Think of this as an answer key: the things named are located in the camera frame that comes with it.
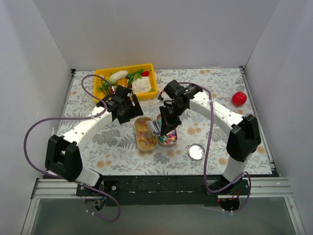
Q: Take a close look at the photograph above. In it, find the silver metal scoop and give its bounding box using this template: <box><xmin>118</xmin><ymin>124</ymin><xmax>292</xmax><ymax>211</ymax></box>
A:
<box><xmin>146</xmin><ymin>120</ymin><xmax>161</xmax><ymax>137</ymax></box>

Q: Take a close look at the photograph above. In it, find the silver jar lid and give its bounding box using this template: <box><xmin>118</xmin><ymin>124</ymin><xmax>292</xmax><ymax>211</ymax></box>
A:
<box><xmin>187</xmin><ymin>143</ymin><xmax>205</xmax><ymax>161</ymax></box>

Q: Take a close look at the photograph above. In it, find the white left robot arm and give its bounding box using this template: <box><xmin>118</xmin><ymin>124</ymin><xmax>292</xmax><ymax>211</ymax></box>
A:
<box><xmin>45</xmin><ymin>86</ymin><xmax>143</xmax><ymax>196</ymax></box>

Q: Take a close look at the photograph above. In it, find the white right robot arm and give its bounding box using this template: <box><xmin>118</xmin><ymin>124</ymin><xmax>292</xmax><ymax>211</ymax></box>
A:
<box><xmin>159</xmin><ymin>80</ymin><xmax>261</xmax><ymax>195</ymax></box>

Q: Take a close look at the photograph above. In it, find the pink oval candy box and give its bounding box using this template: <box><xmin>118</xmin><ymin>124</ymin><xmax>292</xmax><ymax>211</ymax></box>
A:
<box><xmin>156</xmin><ymin>114</ymin><xmax>178</xmax><ymax>147</ymax></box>

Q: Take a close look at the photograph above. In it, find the orange ginger root toy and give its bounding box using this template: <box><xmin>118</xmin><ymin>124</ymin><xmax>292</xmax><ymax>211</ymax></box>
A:
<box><xmin>117</xmin><ymin>78</ymin><xmax>128</xmax><ymax>87</ymax></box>

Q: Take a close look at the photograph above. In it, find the green scallion toy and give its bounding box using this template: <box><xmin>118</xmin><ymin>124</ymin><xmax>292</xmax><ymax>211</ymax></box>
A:
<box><xmin>97</xmin><ymin>80</ymin><xmax>113</xmax><ymax>96</ymax></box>

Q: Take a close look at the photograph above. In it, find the beige oval candy box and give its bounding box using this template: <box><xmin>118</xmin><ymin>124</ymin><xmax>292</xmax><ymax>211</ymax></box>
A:
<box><xmin>134</xmin><ymin>117</ymin><xmax>157</xmax><ymax>152</ymax></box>

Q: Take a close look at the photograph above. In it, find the white cauliflower toy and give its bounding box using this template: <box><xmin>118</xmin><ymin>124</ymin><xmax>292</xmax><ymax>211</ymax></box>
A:
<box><xmin>132</xmin><ymin>76</ymin><xmax>152</xmax><ymax>94</ymax></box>

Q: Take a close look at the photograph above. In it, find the white radish toy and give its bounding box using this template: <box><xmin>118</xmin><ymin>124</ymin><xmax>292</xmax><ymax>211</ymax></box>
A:
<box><xmin>109</xmin><ymin>70</ymin><xmax>129</xmax><ymax>84</ymax></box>

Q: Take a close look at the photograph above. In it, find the green chili pepper toy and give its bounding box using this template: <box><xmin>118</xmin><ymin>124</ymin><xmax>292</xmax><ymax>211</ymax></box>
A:
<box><xmin>126</xmin><ymin>69</ymin><xmax>144</xmax><ymax>79</ymax></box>

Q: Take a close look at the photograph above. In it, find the floral table mat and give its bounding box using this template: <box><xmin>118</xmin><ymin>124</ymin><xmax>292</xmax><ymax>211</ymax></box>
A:
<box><xmin>47</xmin><ymin>68</ymin><xmax>274</xmax><ymax>177</ymax></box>

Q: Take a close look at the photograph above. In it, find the red chili pepper toy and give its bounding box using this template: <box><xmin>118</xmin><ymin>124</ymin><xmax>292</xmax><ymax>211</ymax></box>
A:
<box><xmin>141</xmin><ymin>71</ymin><xmax>150</xmax><ymax>77</ymax></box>

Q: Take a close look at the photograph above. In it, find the yellow plastic bin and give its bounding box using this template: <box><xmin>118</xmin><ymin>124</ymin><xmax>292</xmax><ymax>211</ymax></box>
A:
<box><xmin>93</xmin><ymin>63</ymin><xmax>158</xmax><ymax>100</ymax></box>

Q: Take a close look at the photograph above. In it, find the red tomato toy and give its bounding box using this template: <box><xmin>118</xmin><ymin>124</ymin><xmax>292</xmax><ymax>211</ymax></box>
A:
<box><xmin>232</xmin><ymin>92</ymin><xmax>247</xmax><ymax>106</ymax></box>

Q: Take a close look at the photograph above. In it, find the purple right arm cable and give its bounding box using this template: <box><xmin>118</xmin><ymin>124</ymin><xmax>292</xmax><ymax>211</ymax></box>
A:
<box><xmin>180</xmin><ymin>82</ymin><xmax>251</xmax><ymax>212</ymax></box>

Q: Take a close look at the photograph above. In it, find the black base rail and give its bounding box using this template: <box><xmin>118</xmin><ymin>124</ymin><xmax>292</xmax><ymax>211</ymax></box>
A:
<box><xmin>43</xmin><ymin>174</ymin><xmax>279</xmax><ymax>206</ymax></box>

